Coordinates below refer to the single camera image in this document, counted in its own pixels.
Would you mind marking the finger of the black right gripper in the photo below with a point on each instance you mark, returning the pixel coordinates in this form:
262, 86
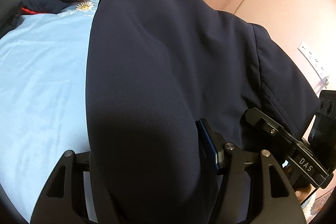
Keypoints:
262, 132

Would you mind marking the black garment at left edge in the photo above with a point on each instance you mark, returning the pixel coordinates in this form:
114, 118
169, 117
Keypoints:
9, 15

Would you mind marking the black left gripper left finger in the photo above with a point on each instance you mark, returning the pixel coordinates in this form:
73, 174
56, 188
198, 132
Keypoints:
62, 199

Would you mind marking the white wall power strip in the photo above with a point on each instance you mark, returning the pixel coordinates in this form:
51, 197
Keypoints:
316, 60

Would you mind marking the dark navy garment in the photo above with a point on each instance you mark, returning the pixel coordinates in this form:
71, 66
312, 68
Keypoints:
154, 68

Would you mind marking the person's right hand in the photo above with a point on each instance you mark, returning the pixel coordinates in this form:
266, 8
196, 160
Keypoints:
300, 193

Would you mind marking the light blue floral bedsheet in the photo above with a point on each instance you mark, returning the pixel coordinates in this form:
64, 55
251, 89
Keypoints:
43, 68

